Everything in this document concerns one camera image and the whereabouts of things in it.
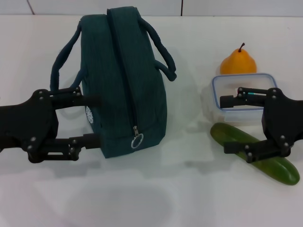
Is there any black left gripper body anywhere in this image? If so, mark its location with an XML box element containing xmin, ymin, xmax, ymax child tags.
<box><xmin>0</xmin><ymin>89</ymin><xmax>60</xmax><ymax>164</ymax></box>

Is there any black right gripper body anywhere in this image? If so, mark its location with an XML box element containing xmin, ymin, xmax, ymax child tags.
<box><xmin>261</xmin><ymin>87</ymin><xmax>303</xmax><ymax>158</ymax></box>

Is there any green cucumber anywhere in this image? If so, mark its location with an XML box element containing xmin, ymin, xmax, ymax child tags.
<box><xmin>210</xmin><ymin>122</ymin><xmax>301</xmax><ymax>186</ymax></box>

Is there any dark teal insulated lunch bag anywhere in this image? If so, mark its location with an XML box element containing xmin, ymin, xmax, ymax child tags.
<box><xmin>49</xmin><ymin>7</ymin><xmax>178</xmax><ymax>159</ymax></box>

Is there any orange yellow pear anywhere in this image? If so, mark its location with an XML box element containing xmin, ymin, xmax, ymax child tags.
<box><xmin>219</xmin><ymin>42</ymin><xmax>258</xmax><ymax>75</ymax></box>

